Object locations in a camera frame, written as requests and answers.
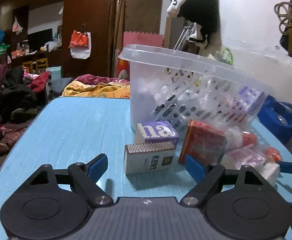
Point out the green and white tote bag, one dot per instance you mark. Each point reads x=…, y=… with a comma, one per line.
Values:
x=224, y=56

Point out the white roll in plastic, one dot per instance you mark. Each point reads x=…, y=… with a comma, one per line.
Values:
x=234, y=139

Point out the dark red wooden wardrobe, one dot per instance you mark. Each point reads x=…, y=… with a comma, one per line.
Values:
x=94, y=14

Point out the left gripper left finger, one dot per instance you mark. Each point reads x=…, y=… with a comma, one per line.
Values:
x=84, y=178

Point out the red flat box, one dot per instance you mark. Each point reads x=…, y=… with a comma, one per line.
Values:
x=204, y=142

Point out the white Kent cigarette box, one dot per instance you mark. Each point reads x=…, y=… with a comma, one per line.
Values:
x=148, y=157

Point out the pink foam mat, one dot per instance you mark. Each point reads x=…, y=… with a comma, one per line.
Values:
x=147, y=39

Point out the white and black hanging cap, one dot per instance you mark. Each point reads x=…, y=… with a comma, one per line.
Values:
x=202, y=13

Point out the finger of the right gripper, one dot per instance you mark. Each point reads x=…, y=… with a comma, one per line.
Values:
x=289, y=167

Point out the yellow patterned blanket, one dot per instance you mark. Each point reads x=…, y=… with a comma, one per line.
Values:
x=102, y=90

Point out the blue shopping bag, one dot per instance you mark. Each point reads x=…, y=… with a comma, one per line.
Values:
x=276, y=116

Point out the white plastic laundry basket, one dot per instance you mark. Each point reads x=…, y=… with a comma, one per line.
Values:
x=175, y=86

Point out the red ball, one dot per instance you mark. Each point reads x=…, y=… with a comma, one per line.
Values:
x=249, y=139
x=273, y=154

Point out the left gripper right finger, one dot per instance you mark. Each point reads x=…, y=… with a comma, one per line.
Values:
x=208, y=182

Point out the purple and white box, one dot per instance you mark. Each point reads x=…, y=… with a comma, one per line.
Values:
x=155, y=131

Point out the orange hanging bag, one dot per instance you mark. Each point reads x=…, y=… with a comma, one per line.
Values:
x=80, y=45

